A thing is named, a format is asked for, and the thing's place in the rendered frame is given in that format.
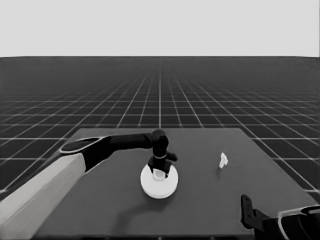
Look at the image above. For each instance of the small white T-shaped piece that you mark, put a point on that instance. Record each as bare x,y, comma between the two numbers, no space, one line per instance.
222,161

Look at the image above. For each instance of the large thick white disc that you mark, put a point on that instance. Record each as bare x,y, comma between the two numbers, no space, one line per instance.
153,188

